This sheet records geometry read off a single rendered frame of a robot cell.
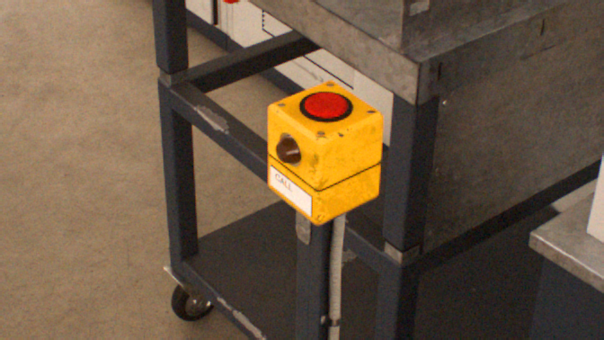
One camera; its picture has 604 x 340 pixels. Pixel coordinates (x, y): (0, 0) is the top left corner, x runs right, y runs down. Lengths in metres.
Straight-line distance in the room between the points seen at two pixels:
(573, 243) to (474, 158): 0.31
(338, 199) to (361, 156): 0.05
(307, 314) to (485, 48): 0.37
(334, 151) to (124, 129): 1.66
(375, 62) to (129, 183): 1.26
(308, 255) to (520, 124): 0.44
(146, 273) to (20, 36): 1.04
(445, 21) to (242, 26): 1.56
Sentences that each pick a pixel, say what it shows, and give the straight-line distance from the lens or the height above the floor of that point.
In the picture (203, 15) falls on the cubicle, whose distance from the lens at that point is 2.93.
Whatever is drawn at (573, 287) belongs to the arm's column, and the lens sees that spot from 1.16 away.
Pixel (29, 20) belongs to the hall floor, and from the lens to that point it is 3.14.
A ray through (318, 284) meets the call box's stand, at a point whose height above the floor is 0.70.
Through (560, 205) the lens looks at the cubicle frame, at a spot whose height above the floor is 0.18.
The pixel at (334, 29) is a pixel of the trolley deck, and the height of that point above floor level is 0.83.
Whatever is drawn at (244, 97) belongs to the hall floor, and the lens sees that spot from 2.73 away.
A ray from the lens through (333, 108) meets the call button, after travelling 1.02.
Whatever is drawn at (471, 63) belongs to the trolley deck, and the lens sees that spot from 1.28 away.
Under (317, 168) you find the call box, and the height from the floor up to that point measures 0.87.
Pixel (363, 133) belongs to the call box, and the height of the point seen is 0.89.
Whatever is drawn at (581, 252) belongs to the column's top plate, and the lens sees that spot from 1.14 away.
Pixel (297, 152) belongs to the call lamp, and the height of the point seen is 0.87.
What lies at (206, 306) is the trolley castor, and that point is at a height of 0.03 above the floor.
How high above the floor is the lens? 1.46
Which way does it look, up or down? 36 degrees down
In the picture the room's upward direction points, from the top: 1 degrees clockwise
